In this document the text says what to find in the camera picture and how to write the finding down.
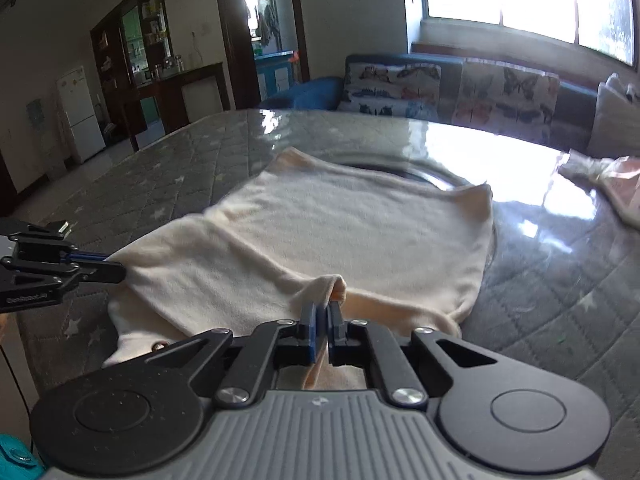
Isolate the cream garment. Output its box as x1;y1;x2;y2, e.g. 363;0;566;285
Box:
102;147;496;392

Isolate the teal plastic object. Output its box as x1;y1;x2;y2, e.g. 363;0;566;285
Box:
0;432;47;480

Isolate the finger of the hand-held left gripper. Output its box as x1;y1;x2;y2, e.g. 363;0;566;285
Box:
0;258;127;292
9;220;109;263

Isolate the grey cushion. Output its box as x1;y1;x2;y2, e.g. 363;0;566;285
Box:
586;72;640;159

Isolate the blue and white cabinet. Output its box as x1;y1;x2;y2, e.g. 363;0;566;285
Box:
254;50;297;102

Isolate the white pink plastic bag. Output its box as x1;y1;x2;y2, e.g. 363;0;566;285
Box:
557;149;640;232

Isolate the butterfly print cushion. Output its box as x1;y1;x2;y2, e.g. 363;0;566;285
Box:
452;60;561;143
337;62;444;122

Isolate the dark wooden door frame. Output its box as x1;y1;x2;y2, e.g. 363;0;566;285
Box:
211;0;312;112

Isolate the dark wooden cabinet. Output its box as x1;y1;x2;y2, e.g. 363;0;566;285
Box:
90;0;227;153

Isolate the white refrigerator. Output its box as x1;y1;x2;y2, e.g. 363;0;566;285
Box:
54;65;107;164

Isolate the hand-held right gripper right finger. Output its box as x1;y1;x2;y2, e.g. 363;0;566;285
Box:
325;302;501;409

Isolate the blue sofa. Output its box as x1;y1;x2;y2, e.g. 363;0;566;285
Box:
257;52;640;159

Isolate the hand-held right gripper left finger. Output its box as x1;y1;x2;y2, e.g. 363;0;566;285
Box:
102;302;321;409

